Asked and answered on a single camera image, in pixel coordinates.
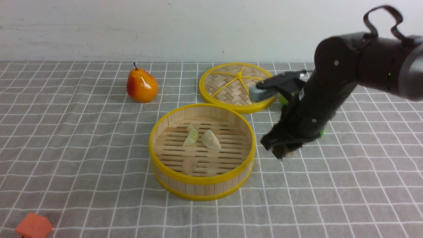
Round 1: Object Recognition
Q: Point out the grey checkered tablecloth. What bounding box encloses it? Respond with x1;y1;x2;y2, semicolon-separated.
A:
0;61;423;238

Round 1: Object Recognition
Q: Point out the green foam cube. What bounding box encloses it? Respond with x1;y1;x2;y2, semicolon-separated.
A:
319;126;326;138

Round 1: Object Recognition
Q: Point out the woven bamboo steamer lid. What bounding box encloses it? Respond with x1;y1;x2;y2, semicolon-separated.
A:
199;62;276;114

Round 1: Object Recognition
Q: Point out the pink dumpling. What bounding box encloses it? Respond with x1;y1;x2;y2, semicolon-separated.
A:
181;158;199;176

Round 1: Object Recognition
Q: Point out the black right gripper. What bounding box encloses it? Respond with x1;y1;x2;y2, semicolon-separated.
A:
260;99;331;160

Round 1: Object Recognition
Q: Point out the white pleated dumpling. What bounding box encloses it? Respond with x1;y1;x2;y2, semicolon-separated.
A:
284;151;298;158

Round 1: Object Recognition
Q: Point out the green dumpling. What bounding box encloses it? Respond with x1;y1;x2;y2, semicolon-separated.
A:
183;124;199;147

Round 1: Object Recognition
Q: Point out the bamboo steamer tray yellow rim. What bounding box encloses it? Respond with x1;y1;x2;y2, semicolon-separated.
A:
149;103;256;201

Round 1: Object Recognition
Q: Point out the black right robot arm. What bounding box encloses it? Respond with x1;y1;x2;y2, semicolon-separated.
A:
250;5;423;157

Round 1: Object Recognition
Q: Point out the orange yellow pear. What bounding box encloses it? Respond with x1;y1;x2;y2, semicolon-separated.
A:
126;62;158;103

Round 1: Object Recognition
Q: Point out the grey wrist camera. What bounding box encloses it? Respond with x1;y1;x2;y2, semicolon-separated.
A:
249;70;308;102

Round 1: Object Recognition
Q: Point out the green striped ball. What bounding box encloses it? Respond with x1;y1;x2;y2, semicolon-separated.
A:
279;91;299;106

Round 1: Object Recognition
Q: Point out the orange foam block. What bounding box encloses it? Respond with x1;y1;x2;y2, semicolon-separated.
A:
15;212;53;238

